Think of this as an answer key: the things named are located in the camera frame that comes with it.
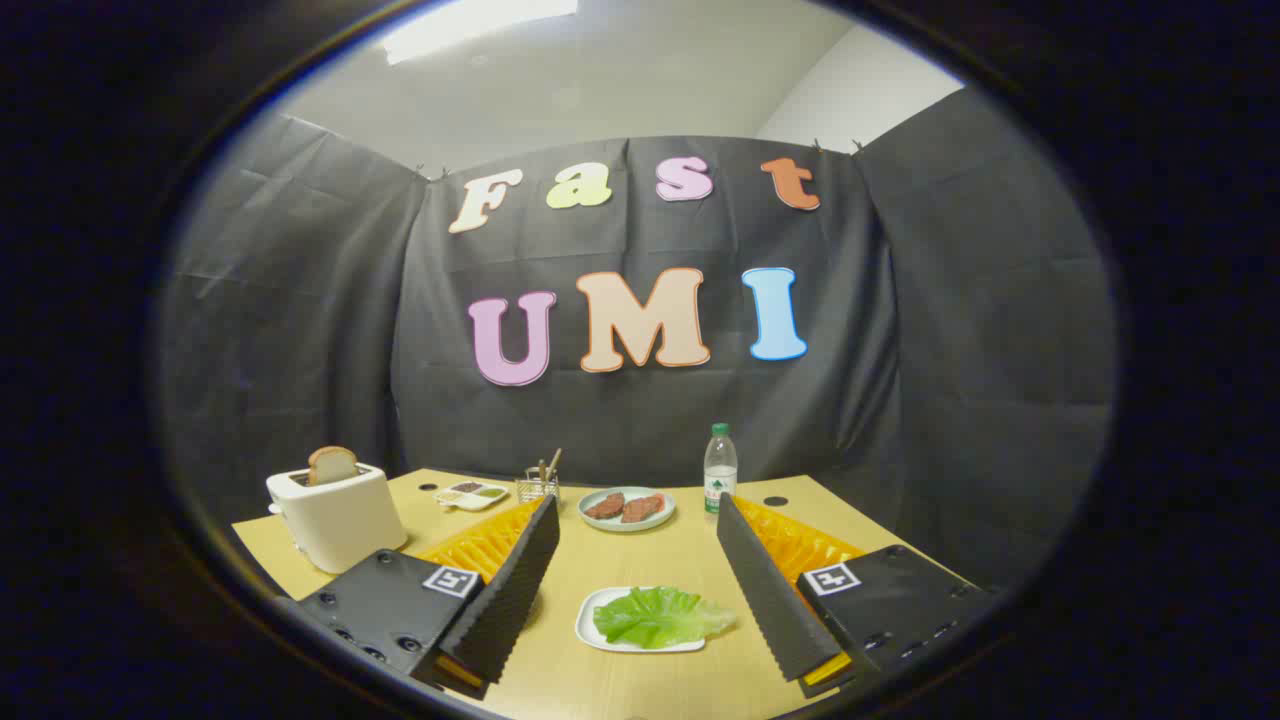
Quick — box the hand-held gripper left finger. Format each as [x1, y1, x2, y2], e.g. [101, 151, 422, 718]
[297, 493, 561, 701]

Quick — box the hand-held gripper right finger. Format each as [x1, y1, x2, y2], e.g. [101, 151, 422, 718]
[716, 492, 1001, 699]

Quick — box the green lettuce leaf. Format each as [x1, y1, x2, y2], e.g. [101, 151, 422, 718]
[593, 587, 738, 650]

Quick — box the toasted bread slice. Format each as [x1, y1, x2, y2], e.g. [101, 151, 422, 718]
[308, 446, 359, 487]

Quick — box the white square plate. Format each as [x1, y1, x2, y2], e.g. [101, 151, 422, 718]
[575, 586, 707, 655]

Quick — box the white divided condiment dish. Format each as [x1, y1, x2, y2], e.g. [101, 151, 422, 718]
[435, 481, 511, 512]

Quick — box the pale green round plate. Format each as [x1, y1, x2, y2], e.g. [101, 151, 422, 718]
[578, 486, 677, 533]

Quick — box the clear plastic water bottle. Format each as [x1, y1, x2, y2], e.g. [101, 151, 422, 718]
[703, 422, 739, 515]

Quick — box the cream white toaster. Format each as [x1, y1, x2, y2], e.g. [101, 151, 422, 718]
[266, 462, 409, 575]

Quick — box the black backdrop cloth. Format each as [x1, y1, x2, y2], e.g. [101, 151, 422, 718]
[160, 88, 1116, 591]

